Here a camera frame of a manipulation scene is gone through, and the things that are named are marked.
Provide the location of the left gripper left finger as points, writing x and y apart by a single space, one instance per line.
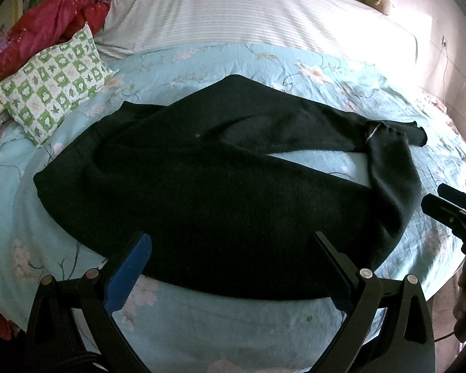
71 328

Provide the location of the black pants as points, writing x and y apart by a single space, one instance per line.
233 183

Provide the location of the brown plush toy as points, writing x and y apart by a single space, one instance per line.
385 7

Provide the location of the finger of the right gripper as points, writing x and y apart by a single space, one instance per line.
454 196
444 211

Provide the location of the white striped bed sheet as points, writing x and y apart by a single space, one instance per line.
343 28

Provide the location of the red floral blanket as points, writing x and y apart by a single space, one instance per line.
49 23

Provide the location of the person right hand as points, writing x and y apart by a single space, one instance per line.
459 310

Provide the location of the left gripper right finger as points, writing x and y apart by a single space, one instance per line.
386 327

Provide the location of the green white checkered pillow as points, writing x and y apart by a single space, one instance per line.
53 83

